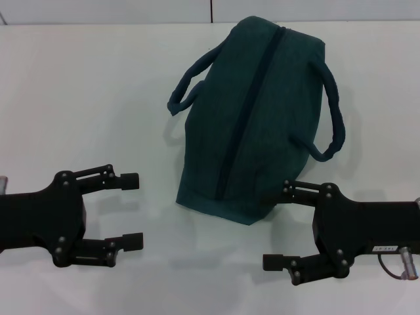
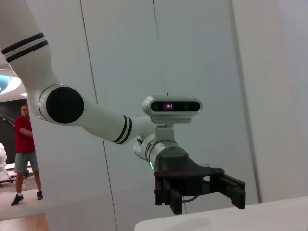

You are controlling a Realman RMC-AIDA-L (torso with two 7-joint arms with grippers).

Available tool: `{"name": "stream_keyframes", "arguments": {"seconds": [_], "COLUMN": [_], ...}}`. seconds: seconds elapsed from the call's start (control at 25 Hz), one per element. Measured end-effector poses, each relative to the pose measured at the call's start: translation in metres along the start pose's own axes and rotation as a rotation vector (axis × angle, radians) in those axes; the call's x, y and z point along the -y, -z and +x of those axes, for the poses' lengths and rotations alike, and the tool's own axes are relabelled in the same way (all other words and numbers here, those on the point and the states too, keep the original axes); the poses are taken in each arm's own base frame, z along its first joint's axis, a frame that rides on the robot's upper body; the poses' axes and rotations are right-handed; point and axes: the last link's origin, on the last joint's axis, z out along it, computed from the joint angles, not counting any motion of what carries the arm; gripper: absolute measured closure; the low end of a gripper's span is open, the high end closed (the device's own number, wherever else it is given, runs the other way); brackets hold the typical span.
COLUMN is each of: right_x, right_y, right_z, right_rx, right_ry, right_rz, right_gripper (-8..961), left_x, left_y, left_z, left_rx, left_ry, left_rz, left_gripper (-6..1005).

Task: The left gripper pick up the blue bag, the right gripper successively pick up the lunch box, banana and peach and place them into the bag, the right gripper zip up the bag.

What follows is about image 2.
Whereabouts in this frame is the white stacked material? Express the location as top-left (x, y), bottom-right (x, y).
top-left (0, 143), bottom-right (8, 185)

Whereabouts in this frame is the person in red shirt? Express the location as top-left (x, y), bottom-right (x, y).
top-left (11, 104), bottom-right (44, 207)

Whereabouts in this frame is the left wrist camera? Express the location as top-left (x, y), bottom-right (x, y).
top-left (142, 95), bottom-right (203, 142)

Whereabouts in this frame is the round ceiling light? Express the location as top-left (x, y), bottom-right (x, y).
top-left (0, 74), bottom-right (22, 96)

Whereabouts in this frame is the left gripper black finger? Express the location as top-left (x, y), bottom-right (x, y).
top-left (154, 176), bottom-right (185, 215)
top-left (208, 173), bottom-right (246, 210)

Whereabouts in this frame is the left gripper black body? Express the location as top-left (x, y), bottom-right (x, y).
top-left (153, 153), bottom-right (226, 201)

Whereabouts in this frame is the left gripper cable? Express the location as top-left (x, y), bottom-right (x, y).
top-left (181, 194), bottom-right (201, 215)

